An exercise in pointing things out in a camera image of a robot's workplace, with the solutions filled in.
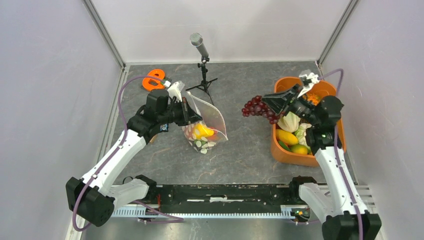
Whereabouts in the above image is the silver microphone on tripod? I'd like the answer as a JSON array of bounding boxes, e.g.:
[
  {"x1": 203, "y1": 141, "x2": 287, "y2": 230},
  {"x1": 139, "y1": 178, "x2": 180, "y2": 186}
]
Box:
[{"x1": 185, "y1": 32, "x2": 218, "y2": 106}]

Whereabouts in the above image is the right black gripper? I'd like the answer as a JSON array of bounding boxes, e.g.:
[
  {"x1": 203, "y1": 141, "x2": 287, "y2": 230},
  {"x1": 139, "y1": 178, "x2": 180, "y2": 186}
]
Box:
[{"x1": 261, "y1": 83, "x2": 320, "y2": 127}]

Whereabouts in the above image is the yellow mango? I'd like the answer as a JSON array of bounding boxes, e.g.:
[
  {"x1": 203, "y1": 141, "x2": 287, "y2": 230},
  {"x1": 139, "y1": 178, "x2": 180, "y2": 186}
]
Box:
[{"x1": 275, "y1": 129, "x2": 299, "y2": 146}]

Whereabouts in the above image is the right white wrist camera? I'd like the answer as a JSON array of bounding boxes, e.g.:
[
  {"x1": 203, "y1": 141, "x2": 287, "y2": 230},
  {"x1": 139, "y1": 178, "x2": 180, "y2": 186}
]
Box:
[{"x1": 297, "y1": 69, "x2": 320, "y2": 98}]

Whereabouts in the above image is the green lettuce leaf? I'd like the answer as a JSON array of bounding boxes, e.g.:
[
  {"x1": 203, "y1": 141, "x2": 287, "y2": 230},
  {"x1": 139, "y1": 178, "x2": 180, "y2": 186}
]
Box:
[{"x1": 277, "y1": 112, "x2": 301, "y2": 133}]

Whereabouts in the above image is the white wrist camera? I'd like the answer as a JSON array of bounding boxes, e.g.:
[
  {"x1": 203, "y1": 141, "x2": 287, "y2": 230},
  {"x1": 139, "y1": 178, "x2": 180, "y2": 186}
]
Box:
[
  {"x1": 297, "y1": 69, "x2": 320, "y2": 98},
  {"x1": 164, "y1": 80, "x2": 185, "y2": 102}
]

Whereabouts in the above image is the yellow lemon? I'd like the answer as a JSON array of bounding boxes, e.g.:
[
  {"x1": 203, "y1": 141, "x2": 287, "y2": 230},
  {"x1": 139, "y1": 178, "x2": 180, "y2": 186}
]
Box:
[{"x1": 192, "y1": 122, "x2": 215, "y2": 140}]

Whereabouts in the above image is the small yellow pineapple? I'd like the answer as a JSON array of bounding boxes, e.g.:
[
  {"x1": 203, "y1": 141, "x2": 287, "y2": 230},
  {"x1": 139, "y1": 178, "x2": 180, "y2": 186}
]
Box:
[{"x1": 305, "y1": 92, "x2": 322, "y2": 106}]

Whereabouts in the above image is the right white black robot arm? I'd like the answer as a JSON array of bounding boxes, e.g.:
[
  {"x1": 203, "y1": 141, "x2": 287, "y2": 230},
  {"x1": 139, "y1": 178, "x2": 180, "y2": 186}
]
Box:
[{"x1": 261, "y1": 84, "x2": 382, "y2": 240}]

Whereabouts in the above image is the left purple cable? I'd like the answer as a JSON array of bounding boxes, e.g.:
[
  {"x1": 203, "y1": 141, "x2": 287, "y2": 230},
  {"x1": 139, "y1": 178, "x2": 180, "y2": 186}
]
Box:
[{"x1": 72, "y1": 75, "x2": 172, "y2": 233}]

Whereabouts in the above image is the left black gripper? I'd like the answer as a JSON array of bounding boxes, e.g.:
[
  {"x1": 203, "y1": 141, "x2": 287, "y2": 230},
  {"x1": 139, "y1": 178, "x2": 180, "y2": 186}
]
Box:
[{"x1": 158, "y1": 97, "x2": 203, "y2": 127}]

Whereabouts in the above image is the green cucumber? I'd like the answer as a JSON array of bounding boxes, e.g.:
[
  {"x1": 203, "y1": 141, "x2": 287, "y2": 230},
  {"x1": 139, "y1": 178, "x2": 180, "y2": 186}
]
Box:
[{"x1": 277, "y1": 140, "x2": 291, "y2": 152}]

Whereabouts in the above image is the purple grape bunch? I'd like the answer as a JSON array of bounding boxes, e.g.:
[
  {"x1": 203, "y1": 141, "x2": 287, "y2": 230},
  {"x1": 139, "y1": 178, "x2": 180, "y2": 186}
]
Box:
[{"x1": 241, "y1": 95, "x2": 282, "y2": 125}]

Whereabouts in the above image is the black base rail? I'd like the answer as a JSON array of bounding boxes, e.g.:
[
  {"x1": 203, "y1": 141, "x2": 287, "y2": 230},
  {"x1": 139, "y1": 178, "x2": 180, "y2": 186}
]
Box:
[{"x1": 140, "y1": 175, "x2": 316, "y2": 215}]

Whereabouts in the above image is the pale green cabbage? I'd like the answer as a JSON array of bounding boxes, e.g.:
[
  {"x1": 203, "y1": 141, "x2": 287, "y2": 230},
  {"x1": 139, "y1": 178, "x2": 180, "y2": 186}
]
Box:
[{"x1": 294, "y1": 123, "x2": 312, "y2": 149}]

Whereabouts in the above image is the white cable duct strip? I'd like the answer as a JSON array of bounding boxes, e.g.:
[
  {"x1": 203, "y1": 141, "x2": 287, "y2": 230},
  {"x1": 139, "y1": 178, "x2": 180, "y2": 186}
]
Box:
[{"x1": 111, "y1": 204, "x2": 311, "y2": 220}]

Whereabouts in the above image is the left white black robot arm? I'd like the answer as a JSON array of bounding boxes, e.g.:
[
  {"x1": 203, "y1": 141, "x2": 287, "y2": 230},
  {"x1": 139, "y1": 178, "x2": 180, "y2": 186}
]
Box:
[{"x1": 65, "y1": 89, "x2": 203, "y2": 232}]

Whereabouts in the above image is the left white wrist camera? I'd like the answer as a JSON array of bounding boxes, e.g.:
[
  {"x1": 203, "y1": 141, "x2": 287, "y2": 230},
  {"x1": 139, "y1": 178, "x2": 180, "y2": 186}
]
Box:
[{"x1": 164, "y1": 80, "x2": 185, "y2": 102}]

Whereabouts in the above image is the orange plastic food bin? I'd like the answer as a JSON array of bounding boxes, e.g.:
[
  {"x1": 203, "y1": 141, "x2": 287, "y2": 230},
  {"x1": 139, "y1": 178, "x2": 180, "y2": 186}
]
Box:
[{"x1": 270, "y1": 76, "x2": 336, "y2": 167}]

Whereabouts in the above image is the clear dotted zip top bag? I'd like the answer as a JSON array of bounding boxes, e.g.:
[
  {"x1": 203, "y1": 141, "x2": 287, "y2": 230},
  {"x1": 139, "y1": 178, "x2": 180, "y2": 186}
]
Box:
[{"x1": 182, "y1": 91, "x2": 229, "y2": 154}]

